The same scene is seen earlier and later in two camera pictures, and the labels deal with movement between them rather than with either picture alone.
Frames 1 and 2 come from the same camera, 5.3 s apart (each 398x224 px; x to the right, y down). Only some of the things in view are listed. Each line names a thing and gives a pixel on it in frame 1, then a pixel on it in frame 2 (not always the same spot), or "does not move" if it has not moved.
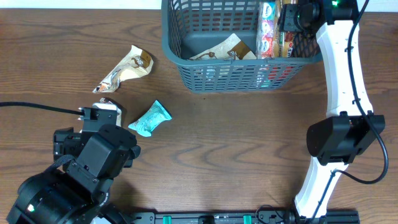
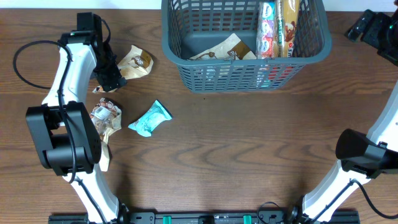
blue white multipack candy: [266, 30] does not move
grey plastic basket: [190, 27] does not move
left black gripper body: [68, 144] to [110, 73]
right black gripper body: [293, 18] to [382, 34]
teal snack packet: [152, 119] does not move
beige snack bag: [139, 63] does not move
